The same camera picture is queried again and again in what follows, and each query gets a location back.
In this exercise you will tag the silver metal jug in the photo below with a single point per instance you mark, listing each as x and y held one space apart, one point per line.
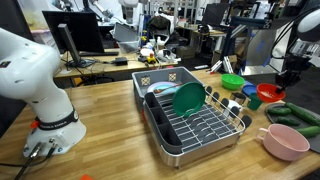
238 97

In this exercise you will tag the white round dish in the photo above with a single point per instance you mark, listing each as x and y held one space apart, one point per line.
146 52

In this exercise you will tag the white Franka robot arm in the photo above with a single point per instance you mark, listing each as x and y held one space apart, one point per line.
310 23
26 73

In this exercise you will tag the yellow toy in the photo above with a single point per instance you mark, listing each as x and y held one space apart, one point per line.
151 59

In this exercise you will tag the green cucumber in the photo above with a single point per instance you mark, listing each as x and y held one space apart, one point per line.
303 114
279 111
308 131
287 121

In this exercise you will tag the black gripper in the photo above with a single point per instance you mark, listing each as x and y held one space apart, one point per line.
295 70

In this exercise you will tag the blue plastic plate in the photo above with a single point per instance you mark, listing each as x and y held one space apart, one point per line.
248 90

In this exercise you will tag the black keyboard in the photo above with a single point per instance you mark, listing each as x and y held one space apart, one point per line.
100 53

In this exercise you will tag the black background monitor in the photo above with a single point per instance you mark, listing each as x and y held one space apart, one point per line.
215 15

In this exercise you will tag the green plastic plate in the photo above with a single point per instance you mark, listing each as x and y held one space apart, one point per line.
188 98

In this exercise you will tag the clear plastic box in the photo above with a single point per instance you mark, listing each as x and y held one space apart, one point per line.
129 46

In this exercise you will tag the gray laptop lid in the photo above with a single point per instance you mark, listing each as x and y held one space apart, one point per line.
125 32

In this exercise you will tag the dark green plastic cup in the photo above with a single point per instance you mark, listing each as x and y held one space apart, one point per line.
255 102

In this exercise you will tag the wooden office desk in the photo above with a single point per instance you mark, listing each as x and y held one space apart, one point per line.
100 68

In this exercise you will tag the black extrusion camera stand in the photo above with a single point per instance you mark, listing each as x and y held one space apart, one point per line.
248 22

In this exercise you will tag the black power adapter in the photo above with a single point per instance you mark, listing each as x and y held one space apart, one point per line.
121 61

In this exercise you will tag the black monitor stand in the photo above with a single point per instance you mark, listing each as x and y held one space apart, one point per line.
68 40

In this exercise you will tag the small orange object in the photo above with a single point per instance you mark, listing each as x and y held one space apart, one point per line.
86 177

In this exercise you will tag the black computer monitor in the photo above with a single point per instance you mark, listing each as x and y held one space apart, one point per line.
83 30

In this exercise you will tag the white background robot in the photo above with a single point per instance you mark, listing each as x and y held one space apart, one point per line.
128 10

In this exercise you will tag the round gray tray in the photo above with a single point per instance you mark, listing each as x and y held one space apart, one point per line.
316 144

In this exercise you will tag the black bag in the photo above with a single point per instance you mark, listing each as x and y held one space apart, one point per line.
159 23

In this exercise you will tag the gray plastic bin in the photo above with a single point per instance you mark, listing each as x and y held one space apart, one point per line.
160 75

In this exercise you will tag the silver reflective panel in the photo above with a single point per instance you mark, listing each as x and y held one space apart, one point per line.
263 50

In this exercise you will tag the white rice grains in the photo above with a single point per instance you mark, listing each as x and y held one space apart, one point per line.
267 95

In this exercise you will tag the bright green plastic bowl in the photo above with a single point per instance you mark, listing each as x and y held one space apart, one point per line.
232 81

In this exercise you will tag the silver and gray dish rack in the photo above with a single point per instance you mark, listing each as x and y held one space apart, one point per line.
186 156

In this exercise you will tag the white plastic cup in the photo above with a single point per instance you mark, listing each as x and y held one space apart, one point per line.
234 104

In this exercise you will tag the small red bowl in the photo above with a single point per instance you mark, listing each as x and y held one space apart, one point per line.
265 87

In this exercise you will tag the red utensil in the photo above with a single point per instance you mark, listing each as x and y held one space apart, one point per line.
168 87

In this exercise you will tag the lavender plate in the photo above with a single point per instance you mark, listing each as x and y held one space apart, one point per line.
163 83

